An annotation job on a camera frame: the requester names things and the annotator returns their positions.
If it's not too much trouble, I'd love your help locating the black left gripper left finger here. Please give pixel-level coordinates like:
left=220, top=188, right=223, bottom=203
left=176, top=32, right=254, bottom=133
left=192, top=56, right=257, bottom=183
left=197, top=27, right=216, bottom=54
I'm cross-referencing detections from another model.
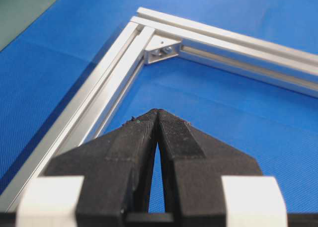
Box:
left=44, top=109, right=158, bottom=224

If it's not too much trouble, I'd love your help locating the aluminium extrusion frame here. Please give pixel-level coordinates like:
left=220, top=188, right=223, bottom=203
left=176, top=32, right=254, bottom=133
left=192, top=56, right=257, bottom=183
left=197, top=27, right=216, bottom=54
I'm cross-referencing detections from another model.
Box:
left=0, top=7, right=318, bottom=212

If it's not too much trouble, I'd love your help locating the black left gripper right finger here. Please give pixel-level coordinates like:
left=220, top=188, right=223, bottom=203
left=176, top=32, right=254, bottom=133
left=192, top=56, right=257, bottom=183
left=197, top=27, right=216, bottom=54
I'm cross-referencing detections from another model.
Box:
left=158, top=109, right=262, bottom=225

